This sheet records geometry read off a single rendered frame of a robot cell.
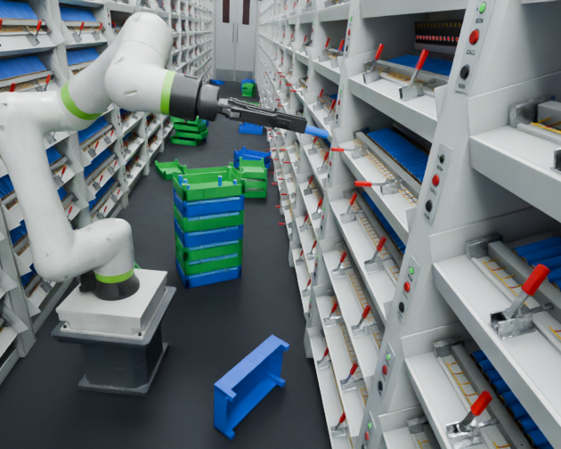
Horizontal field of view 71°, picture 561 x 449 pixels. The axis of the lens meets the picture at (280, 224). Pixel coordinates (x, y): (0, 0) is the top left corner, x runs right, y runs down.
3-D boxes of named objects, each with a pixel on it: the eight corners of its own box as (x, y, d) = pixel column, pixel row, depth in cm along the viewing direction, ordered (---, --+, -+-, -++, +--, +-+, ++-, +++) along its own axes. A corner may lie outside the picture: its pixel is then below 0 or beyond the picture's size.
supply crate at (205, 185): (182, 201, 177) (182, 184, 174) (172, 185, 193) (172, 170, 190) (245, 194, 190) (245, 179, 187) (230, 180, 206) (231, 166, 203)
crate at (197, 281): (185, 289, 198) (185, 275, 195) (175, 268, 214) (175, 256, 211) (241, 277, 212) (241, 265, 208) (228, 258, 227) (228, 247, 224)
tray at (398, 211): (412, 255, 71) (405, 209, 67) (340, 157, 125) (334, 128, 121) (522, 224, 70) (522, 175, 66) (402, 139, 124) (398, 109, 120)
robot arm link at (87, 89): (103, 121, 110) (61, 99, 102) (114, 89, 114) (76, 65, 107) (176, 64, 86) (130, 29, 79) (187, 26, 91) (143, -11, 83)
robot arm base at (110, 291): (52, 290, 131) (49, 275, 128) (81, 267, 144) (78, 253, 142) (125, 304, 128) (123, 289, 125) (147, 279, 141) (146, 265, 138)
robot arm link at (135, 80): (103, 115, 85) (92, 80, 75) (118, 70, 90) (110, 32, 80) (168, 130, 88) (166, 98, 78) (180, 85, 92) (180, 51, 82)
